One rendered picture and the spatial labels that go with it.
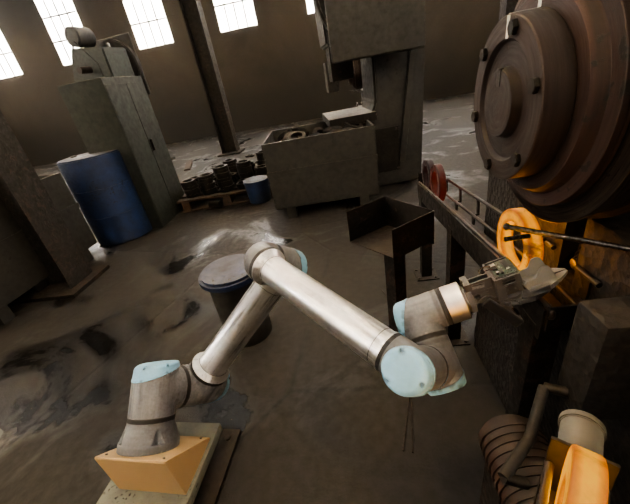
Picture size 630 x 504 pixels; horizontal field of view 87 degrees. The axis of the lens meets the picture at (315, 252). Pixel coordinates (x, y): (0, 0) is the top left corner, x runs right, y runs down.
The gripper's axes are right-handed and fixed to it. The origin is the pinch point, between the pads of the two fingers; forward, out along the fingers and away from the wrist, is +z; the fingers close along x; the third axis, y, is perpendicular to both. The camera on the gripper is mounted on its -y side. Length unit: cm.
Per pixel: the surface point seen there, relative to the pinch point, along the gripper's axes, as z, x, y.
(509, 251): -3.2, 19.3, -3.8
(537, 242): -0.2, 7.4, 4.7
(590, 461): -17.4, -40.3, 8.5
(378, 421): -64, 18, -58
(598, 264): 5.6, -3.4, 2.5
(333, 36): -20, 260, 81
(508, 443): -24.2, -23.1, -15.8
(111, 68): -408, 630, 256
